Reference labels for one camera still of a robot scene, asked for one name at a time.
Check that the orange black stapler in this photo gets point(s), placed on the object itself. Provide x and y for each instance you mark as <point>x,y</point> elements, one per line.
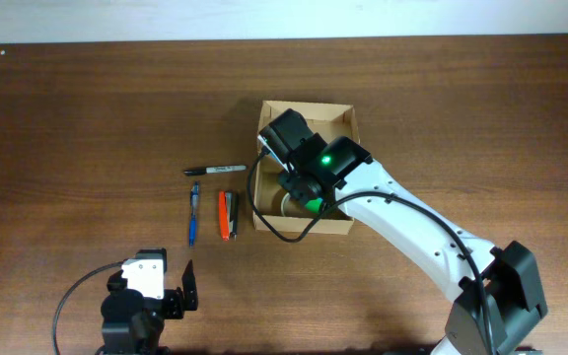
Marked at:
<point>228,213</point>

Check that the blue ballpoint pen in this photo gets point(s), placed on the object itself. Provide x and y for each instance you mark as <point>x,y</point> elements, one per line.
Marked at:
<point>192,228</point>

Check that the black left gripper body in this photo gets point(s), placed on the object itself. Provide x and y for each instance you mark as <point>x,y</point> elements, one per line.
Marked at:
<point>175,304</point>

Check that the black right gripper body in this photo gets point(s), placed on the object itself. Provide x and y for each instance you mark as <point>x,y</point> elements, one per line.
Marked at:
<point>298,184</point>

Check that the green tape roll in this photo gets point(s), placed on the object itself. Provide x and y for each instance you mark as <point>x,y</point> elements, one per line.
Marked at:
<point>315,205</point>

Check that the brown cardboard box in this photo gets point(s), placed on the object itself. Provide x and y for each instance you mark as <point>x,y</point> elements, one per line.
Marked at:
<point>330,121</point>

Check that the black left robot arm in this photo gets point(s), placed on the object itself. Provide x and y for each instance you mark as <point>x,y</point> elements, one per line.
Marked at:
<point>138,303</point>

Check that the black sharpie marker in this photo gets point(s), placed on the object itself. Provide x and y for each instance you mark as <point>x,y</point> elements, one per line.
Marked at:
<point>202,171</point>

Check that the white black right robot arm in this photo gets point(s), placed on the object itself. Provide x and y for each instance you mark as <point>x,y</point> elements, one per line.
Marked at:
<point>497,294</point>

